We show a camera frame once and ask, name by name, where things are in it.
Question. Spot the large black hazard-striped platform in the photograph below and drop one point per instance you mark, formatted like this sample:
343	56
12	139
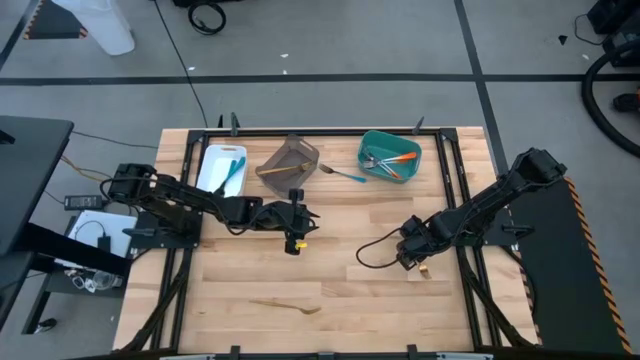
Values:
565	280

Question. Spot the small black hazard-striped mat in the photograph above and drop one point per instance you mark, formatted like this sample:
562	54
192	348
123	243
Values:
50	25

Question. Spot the black metal table frame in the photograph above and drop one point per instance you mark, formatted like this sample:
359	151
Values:
435	133

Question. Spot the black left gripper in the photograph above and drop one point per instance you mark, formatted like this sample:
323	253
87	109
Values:
287	220

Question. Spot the clear glass items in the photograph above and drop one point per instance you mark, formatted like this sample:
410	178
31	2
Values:
102	281

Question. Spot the small black charger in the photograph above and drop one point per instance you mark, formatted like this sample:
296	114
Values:
104	243

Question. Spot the white flat pad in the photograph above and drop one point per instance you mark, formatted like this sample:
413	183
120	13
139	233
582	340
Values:
120	225

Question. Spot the small black triangle scrap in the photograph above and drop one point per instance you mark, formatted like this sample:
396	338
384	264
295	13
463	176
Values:
563	39

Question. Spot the teal plastic bin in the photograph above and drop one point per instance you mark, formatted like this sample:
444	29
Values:
390	142

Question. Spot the white draped object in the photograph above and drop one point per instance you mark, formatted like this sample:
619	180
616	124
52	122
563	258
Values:
105	30

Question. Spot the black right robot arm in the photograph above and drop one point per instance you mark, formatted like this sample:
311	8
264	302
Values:
480	205

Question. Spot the black power adapter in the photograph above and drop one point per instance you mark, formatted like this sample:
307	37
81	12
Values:
82	202

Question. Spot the black desk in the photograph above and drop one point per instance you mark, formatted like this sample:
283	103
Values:
30	175

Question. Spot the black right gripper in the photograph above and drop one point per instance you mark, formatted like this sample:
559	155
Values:
417	237

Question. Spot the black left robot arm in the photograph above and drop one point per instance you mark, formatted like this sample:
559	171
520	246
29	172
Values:
200	202

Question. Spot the grey translucent bin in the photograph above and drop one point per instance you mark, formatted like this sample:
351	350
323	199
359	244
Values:
290	150

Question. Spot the white plastic bin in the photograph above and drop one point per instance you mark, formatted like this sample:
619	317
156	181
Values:
212	165

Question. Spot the black equipment case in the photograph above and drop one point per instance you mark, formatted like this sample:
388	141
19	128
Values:
620	15

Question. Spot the red and black object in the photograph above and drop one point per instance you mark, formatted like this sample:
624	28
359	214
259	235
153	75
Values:
627	102

